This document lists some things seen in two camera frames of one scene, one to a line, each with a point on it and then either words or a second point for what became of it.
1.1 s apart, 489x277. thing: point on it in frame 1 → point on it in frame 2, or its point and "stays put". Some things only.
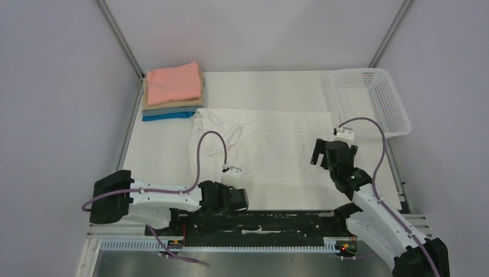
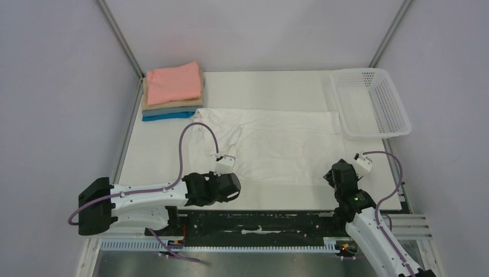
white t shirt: [271, 150] stays put
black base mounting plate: [254, 224] stays put
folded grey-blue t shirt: [147, 112] stays put
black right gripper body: [329, 152] → [339, 172]
